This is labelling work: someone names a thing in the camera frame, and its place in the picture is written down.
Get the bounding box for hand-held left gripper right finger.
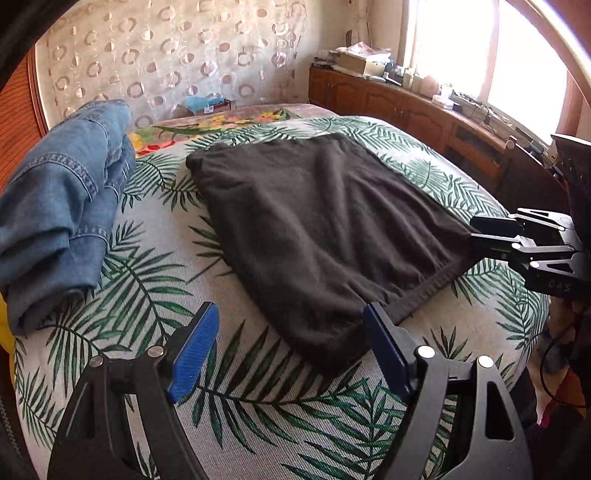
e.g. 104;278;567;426
362;301;534;480

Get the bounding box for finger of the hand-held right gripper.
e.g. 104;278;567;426
470;233;579;278
468;208;575;237

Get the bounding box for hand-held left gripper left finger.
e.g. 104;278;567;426
46;301;221;480

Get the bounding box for black pants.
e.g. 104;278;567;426
185;133;481;377

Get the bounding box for leaf print bed sheet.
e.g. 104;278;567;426
11;115;552;480

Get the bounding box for wooden sideboard cabinet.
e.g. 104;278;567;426
308;67;550;195

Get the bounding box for yellow pillow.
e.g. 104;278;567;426
0;293;17;384

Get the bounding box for folded blue jeans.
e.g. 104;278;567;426
0;99;138;335

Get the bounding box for open cardboard box with papers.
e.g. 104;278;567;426
335;41;393;77

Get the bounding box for white window curtain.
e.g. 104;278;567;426
344;0;409;51

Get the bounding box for cardboard box with blue contents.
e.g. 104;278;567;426
185;92;232;116

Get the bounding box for wooden slatted wardrobe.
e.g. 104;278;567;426
0;46;49;190

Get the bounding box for circle pattern sheer curtain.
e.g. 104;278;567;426
34;0;324;134

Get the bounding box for power strip with cables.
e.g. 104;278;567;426
455;92;513;127

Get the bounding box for black cable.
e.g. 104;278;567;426
538;305;591;409

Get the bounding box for wooden frame window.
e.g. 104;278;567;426
402;0;583;139

